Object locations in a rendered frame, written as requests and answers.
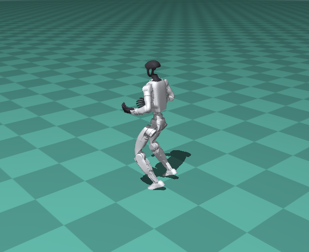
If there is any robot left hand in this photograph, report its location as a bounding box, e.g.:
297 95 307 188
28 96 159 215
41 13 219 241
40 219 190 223
121 102 134 114

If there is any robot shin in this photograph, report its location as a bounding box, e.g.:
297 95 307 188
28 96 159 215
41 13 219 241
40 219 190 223
134 154 158 184
152 141 172 171

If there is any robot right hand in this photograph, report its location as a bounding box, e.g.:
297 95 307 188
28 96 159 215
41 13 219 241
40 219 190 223
136 97 145 108

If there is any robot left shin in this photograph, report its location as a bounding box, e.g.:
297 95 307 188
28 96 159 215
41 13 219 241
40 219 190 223
134 154 158 184

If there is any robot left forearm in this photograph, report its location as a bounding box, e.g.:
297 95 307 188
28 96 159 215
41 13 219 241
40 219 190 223
130 106 147 115

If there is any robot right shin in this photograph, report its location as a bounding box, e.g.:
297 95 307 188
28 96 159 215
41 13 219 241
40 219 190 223
152 141 172 171

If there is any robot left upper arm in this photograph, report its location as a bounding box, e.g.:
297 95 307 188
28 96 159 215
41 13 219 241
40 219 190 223
142 83 153 113

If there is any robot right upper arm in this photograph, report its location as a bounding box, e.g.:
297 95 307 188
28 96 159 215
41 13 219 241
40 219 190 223
164 79 174 101

